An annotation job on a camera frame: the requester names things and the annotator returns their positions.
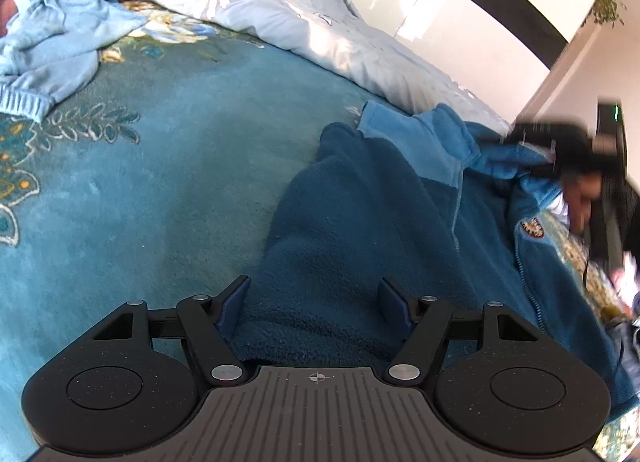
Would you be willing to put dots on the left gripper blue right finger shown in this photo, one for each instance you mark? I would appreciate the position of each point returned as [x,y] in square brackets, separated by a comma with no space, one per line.
[396,306]

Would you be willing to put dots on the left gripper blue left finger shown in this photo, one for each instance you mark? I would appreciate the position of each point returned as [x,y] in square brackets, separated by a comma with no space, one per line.
[227,306]

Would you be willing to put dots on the blue fleece jacket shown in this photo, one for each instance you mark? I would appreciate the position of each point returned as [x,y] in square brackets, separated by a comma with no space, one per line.
[433,202]

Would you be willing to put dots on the person's right hand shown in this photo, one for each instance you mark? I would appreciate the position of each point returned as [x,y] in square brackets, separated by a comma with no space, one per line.
[579,193]

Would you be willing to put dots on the teal floral bed blanket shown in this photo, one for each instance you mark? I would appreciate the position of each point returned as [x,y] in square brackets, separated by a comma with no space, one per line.
[157,180]

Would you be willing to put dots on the green potted plant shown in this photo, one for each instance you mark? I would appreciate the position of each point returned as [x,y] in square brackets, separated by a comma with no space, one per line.
[605,13]

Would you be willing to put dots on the white wardrobe with black stripe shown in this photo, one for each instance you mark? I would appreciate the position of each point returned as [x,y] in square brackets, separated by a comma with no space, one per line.
[500,50]

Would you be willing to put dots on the light blue floral duvet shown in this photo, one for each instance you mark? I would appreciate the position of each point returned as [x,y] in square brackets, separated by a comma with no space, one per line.
[332,35]

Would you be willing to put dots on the light blue knit sweater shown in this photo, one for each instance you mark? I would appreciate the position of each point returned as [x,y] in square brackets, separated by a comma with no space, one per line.
[50,49]

